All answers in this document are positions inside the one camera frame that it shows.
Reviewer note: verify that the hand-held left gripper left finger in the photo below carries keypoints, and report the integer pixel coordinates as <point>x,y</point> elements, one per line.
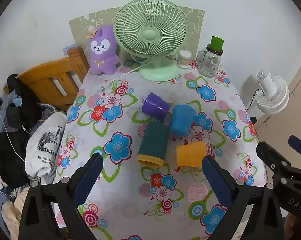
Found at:
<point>88,177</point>

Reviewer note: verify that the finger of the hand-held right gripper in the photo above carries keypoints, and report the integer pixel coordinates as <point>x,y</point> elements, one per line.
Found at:
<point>270,155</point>
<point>300,146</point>

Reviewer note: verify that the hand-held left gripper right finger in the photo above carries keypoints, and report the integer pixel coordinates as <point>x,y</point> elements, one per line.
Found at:
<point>216,177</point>

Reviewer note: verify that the blue cup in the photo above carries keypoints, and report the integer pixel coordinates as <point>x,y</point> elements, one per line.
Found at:
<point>181,120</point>

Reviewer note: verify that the dark green cup yellow rim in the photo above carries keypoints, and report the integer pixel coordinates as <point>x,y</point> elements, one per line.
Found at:
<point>153,140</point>

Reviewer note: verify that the purple cup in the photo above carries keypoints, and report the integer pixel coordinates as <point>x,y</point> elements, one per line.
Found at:
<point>154,105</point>

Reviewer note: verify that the white printed t-shirt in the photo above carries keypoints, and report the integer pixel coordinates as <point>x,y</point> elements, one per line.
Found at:
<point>44,142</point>

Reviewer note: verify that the white floor fan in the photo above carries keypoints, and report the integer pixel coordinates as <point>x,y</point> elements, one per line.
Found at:
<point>273,92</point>

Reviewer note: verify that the floral tablecloth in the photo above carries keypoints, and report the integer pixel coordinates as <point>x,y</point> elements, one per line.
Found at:
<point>115,120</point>

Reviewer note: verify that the cream cloth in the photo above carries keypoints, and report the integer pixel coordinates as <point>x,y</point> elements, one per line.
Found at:
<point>11,212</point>

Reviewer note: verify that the black clothes pile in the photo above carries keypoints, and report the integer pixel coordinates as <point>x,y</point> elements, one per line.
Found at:
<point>18,120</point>

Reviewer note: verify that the wooden bed headboard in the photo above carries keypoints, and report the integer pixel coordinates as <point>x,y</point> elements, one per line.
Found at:
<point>45,80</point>

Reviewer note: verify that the glass mug green lid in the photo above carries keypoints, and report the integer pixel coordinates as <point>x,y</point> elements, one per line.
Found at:
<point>210,62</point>

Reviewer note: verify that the cotton swab container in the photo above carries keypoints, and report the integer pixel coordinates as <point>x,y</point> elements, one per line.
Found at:
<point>185,58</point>

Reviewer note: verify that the purple plush toy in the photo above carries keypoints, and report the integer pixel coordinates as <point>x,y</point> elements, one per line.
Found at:
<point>103,55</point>

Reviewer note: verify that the blue patterned paper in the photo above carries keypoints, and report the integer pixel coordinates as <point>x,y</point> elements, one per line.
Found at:
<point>68,48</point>

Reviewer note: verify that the green desk fan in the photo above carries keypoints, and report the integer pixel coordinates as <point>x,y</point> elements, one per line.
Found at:
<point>150,35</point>

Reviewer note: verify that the beige wall poster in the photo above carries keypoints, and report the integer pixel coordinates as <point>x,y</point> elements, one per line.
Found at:
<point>78,30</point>

